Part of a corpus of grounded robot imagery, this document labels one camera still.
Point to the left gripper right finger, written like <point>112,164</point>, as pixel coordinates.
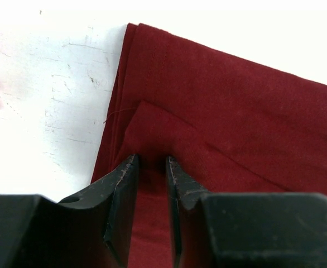
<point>243,229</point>

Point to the dark red t shirt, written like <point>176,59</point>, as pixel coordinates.
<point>232,124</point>

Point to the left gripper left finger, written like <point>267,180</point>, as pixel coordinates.
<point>90,228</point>

